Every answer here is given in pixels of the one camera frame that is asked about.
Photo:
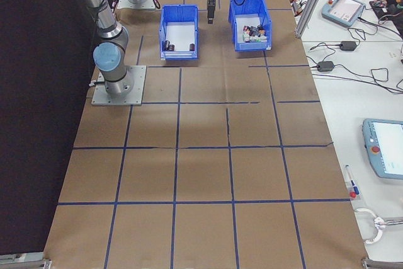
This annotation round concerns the blue bin with batteries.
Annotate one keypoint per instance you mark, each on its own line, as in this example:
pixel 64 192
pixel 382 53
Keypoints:
pixel 179 15

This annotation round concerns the aluminium profile post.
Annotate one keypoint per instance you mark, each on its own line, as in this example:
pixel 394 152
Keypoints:
pixel 311 1

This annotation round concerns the silver tape-wrapped clamp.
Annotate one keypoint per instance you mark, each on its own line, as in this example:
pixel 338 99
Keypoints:
pixel 387 222

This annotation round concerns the light blue teach pendant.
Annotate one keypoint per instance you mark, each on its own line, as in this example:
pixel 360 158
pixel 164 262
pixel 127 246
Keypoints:
pixel 343 9
pixel 384 149

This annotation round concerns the aluminium frame bar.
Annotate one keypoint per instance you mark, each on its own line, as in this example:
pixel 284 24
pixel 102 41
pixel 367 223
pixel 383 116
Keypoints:
pixel 25 262
pixel 384 265

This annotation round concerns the dark cylindrical battery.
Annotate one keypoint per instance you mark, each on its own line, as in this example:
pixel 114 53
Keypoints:
pixel 166 45
pixel 192 47

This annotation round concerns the small red cap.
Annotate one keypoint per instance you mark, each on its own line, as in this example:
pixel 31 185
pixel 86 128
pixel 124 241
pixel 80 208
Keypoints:
pixel 354 192

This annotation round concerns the black knob switch yellow block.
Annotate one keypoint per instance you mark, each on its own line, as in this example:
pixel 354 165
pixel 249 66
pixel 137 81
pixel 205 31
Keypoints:
pixel 262 29

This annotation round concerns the black frame cover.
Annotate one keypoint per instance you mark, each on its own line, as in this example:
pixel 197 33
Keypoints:
pixel 31 92

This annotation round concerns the white marker pen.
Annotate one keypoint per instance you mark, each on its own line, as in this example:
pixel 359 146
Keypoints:
pixel 349 176

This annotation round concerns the black power adapter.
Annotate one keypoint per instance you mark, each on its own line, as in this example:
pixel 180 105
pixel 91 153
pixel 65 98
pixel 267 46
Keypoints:
pixel 325 66
pixel 348 45

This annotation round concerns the red mushroom stop switch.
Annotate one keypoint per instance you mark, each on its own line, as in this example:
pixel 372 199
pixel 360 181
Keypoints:
pixel 247 28

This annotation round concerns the blue bin with push buttons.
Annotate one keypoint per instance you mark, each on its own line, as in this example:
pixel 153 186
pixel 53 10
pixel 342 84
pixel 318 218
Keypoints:
pixel 252 7

